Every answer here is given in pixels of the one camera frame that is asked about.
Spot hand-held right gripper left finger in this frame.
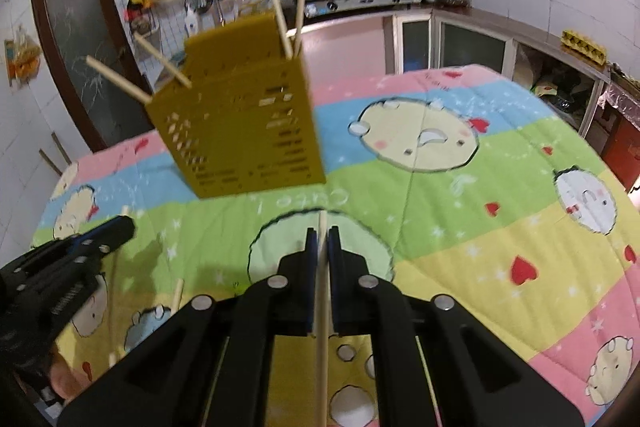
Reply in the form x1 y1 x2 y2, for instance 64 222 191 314
57 227 319 427

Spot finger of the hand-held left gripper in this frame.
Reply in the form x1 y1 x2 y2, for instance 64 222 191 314
9 227 137 289
29 215 136 261

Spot pink kitchen counter cabinet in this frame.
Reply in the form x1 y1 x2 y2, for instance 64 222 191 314
299 4 612 144

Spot wire basket with red cloth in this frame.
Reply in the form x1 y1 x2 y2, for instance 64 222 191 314
124 0 161 36

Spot person's left hand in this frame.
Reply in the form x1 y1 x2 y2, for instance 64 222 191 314
49 353 95 404

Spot yellow slotted utensil holder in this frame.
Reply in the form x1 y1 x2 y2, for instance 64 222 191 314
144 11 327 200

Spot pink lace cloth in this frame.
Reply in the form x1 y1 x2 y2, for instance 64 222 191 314
597 79 640 128

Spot steel gas stove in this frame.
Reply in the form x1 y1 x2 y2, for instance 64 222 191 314
303 0 416 19

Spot colourful printed blanket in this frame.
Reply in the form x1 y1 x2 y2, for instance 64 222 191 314
30 64 640 427

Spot red box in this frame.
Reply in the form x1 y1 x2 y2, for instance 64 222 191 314
599 111 640 194

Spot leaning wooden sticks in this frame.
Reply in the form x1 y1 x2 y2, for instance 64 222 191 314
38 131 74 176

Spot yellow egg carton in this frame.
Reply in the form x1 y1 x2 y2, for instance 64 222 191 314
559 29 609 67

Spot plastic bag with yellow contents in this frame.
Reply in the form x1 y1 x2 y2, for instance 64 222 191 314
4 26 44 84

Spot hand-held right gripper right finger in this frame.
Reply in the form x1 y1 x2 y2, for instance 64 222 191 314
327 226 587 427

